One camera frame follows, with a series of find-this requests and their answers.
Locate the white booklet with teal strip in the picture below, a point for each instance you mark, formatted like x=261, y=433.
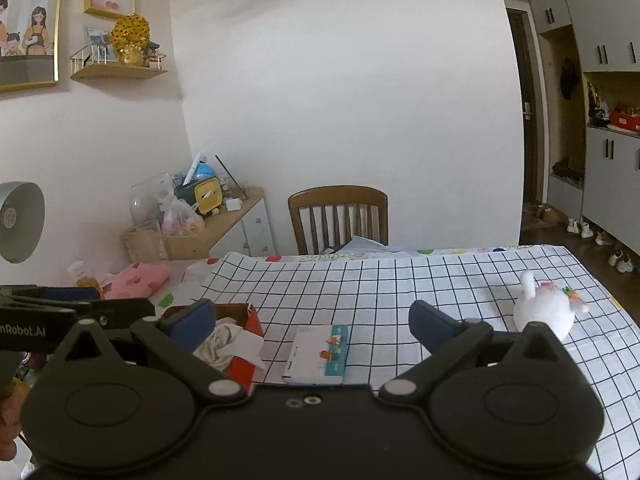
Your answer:
x=310, y=355

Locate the wooden chair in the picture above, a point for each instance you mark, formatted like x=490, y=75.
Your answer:
x=337, y=197

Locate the pink printed cloth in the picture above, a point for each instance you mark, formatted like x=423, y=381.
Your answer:
x=135, y=280

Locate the light blue cloth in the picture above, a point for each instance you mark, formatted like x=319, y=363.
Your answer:
x=367, y=245

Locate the black hanging bag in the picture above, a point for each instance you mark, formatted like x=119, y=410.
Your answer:
x=569, y=80

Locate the wall poster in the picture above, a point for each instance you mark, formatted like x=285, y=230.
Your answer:
x=30, y=20

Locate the thin dark stick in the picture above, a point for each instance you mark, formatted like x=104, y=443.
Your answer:
x=231, y=176

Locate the white charger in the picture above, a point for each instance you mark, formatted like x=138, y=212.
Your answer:
x=232, y=205

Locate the bottle of orange liquid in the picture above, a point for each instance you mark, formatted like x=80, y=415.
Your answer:
x=82, y=277

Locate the red storage box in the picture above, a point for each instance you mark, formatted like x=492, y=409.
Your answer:
x=625, y=120

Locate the yellow box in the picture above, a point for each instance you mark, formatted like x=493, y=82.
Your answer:
x=207, y=197

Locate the white rabbit plush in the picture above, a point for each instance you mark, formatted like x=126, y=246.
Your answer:
x=542, y=310

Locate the wooden wall shelf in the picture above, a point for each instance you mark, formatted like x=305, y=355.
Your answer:
x=115, y=72

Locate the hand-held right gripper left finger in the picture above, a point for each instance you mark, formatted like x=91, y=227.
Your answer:
x=192, y=321

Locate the blue globe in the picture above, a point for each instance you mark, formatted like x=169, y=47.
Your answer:
x=205, y=170

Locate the golden ornament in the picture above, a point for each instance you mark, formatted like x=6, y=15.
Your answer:
x=130, y=32

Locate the wooden slat crate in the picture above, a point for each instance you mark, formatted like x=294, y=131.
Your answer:
x=175, y=247

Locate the clear glass jar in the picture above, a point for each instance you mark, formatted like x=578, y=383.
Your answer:
x=142, y=205

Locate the red tin box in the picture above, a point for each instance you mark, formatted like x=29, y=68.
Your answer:
x=245, y=372

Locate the dark green pen holder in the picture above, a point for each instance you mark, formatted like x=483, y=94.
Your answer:
x=184, y=193

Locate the dark door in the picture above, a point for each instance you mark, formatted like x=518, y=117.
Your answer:
x=522, y=85

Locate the white drawer cabinet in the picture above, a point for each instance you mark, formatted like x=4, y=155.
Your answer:
x=255, y=230

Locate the white cloth bag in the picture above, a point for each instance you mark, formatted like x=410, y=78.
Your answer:
x=220, y=337

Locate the grey wardrobe cabinet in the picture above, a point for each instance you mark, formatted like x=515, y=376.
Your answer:
x=610, y=20

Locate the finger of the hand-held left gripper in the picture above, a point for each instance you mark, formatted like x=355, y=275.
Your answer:
x=70, y=294
x=125, y=310

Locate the person's left hand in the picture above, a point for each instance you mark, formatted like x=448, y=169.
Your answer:
x=10, y=420

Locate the small photo frame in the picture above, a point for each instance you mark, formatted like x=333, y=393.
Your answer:
x=96, y=40

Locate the plastic bag with pink contents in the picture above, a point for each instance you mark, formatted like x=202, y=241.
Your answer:
x=177, y=222

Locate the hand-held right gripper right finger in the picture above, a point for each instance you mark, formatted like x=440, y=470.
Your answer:
x=425, y=320

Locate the row of shoes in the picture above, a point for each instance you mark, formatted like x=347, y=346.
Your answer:
x=622, y=262

